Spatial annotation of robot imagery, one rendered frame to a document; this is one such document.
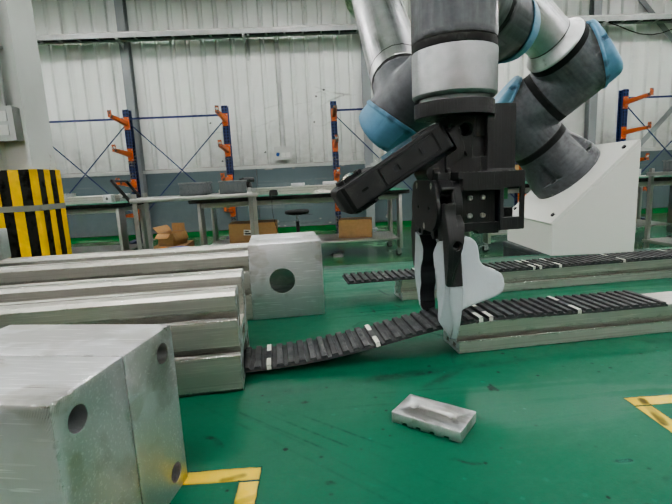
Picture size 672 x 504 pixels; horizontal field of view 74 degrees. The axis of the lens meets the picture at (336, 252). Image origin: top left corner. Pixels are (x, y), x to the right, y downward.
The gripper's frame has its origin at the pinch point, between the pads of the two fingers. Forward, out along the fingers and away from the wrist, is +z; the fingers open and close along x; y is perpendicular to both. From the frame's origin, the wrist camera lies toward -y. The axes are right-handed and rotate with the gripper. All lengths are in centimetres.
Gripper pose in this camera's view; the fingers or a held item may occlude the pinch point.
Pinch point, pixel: (433, 316)
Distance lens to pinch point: 44.8
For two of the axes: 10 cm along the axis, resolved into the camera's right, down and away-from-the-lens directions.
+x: -1.3, -1.6, 9.8
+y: 9.9, -0.7, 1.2
